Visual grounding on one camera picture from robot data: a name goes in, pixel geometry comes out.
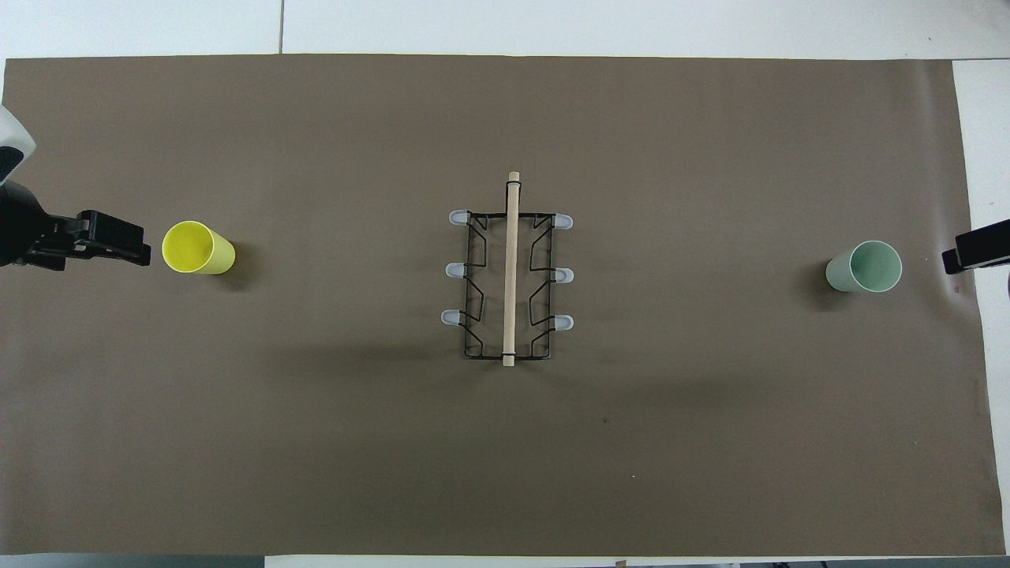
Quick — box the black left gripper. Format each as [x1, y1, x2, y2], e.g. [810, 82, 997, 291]
[0, 181, 152, 271]

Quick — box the yellow plastic cup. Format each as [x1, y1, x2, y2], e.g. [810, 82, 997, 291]
[162, 220, 236, 275]

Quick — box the pale green plastic cup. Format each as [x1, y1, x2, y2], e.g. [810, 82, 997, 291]
[825, 240, 903, 293]

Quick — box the brown table mat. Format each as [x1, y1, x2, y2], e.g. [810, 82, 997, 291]
[0, 54, 1007, 557]

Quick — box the black wire cup rack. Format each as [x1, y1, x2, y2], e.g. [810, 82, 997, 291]
[440, 171, 574, 368]

